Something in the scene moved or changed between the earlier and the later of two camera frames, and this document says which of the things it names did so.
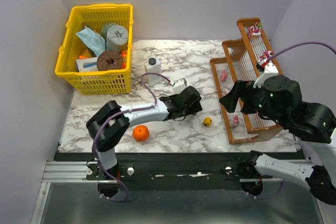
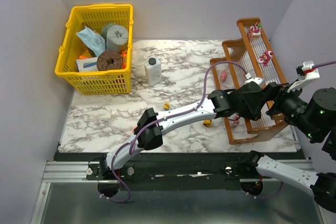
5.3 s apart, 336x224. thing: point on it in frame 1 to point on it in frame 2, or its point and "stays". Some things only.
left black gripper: x=191 y=100 to x=248 y=100
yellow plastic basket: x=76 y=18 stays
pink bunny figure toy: x=234 y=121 stays
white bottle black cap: x=153 y=65 stays
